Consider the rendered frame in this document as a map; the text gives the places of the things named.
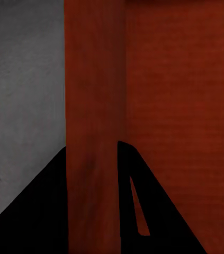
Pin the storage box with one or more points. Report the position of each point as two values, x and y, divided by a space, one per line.
149 73

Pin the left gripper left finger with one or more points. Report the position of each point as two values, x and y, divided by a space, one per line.
36 222

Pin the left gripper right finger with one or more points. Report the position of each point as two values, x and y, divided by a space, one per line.
170 234

